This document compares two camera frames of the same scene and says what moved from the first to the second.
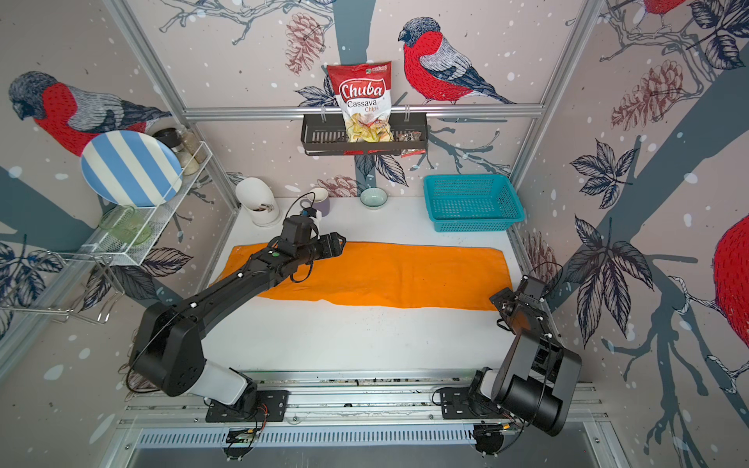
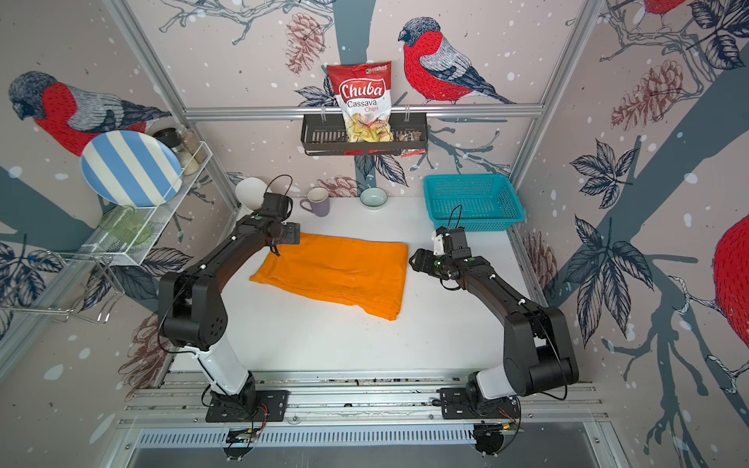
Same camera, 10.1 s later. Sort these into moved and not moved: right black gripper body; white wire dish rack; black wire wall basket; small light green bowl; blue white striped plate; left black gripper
Moved: right black gripper body; left black gripper
Not moved: small light green bowl; white wire dish rack; black wire wall basket; blue white striped plate
